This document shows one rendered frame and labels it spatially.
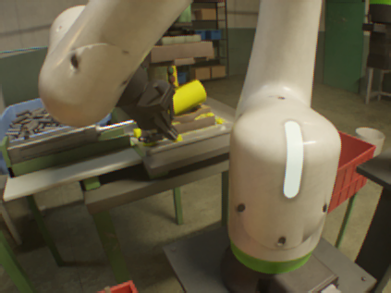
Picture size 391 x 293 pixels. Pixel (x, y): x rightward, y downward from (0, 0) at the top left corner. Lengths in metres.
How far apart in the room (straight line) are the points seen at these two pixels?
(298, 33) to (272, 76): 0.08
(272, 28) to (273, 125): 0.18
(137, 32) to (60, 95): 0.11
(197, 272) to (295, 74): 0.33
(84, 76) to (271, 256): 0.29
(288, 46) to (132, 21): 0.23
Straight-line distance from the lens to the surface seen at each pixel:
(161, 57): 0.63
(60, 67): 0.30
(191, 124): 0.70
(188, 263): 0.45
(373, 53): 0.92
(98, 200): 0.57
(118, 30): 0.27
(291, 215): 0.29
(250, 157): 0.26
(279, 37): 0.40
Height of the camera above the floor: 1.26
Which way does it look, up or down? 25 degrees down
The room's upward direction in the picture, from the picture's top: 3 degrees counter-clockwise
